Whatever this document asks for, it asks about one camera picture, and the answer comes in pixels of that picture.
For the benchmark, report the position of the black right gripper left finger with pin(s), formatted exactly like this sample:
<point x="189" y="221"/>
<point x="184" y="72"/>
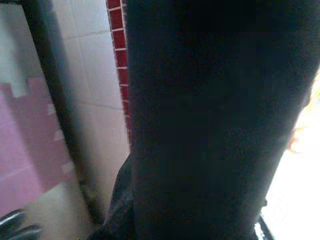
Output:
<point x="15" y="228"/>

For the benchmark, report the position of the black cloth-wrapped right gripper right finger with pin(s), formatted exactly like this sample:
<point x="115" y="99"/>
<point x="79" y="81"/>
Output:
<point x="200" y="125"/>

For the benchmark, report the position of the pink flat panel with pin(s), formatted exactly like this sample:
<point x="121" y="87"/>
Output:
<point x="22" y="150"/>

